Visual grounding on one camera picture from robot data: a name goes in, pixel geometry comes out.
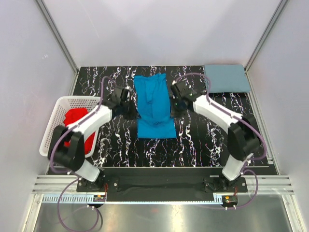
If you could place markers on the white toothed cable duct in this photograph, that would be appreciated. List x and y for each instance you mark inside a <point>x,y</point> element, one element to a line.
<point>73,198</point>

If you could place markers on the red t-shirt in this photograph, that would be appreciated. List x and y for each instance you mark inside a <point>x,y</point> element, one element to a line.
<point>72,116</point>

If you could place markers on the right aluminium frame post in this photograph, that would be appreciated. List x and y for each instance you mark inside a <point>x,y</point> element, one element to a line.
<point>269,28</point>

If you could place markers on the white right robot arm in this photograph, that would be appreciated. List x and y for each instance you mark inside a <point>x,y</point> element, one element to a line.
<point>242,134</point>

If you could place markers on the white plastic laundry basket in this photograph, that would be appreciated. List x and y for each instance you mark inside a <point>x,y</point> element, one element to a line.
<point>62,106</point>

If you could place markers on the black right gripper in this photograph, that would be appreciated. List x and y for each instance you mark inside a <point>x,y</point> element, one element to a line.
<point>174,113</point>

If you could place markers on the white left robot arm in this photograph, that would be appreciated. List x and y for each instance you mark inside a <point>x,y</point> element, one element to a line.
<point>67,143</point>

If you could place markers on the aluminium frame post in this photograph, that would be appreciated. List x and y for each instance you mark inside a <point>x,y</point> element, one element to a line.
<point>269,28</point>
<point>55,32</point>

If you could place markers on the aluminium front rail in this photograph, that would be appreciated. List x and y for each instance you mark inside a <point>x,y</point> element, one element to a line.
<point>65,189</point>

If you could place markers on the bright blue t-shirt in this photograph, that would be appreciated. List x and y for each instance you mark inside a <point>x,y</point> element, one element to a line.
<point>153,105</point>

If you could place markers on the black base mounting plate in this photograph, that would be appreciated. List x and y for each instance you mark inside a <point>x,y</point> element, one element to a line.
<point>157,183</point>

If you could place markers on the left aluminium frame post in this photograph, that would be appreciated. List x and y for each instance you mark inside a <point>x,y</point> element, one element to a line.
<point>55,32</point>

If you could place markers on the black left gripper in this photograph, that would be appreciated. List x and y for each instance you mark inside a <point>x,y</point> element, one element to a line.
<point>134,114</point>

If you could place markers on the folded light blue t-shirt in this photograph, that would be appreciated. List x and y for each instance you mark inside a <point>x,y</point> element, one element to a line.
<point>227,78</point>

